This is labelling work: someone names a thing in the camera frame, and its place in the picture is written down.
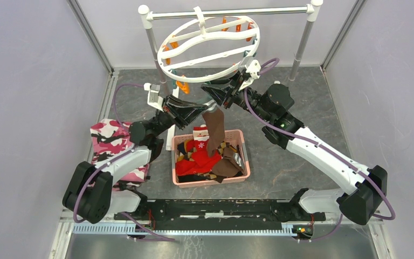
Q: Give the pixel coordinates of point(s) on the argyle patterned sock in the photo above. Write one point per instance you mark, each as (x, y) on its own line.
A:
(198, 177)

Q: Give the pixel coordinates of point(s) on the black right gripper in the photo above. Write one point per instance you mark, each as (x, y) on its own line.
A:
(229, 89)

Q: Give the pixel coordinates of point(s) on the white metal drying rack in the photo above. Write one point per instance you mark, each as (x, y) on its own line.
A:
(311, 10)

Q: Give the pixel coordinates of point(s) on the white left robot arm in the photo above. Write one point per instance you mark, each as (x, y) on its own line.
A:
(89, 194)

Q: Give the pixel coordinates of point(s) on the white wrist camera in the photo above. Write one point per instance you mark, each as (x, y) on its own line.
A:
(153, 94)
(251, 69)

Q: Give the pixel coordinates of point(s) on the pink plastic basket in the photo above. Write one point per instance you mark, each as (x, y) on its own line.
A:
(234, 137)

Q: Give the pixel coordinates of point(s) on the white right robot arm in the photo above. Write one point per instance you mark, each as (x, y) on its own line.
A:
(361, 192)

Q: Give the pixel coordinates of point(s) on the brown sock in basket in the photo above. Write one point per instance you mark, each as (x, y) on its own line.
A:
(229, 166)

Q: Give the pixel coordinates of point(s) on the brown striped-cuff sock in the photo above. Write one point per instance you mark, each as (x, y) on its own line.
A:
(214, 120)

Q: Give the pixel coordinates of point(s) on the red santa sock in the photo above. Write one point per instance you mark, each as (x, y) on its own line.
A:
(192, 155)

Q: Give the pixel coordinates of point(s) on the pink camouflage folded garment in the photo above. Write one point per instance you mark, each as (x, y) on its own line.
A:
(109, 138)

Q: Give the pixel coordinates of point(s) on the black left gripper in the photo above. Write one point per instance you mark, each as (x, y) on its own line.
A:
(181, 113)

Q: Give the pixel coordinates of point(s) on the white round clip hanger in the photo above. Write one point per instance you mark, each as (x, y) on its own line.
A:
(208, 46)

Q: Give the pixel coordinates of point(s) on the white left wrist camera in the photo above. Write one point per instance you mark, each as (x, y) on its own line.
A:
(153, 94)

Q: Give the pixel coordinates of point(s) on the orange front clip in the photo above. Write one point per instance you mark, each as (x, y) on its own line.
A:
(183, 86)

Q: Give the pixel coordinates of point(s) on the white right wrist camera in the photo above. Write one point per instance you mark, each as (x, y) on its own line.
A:
(251, 69)

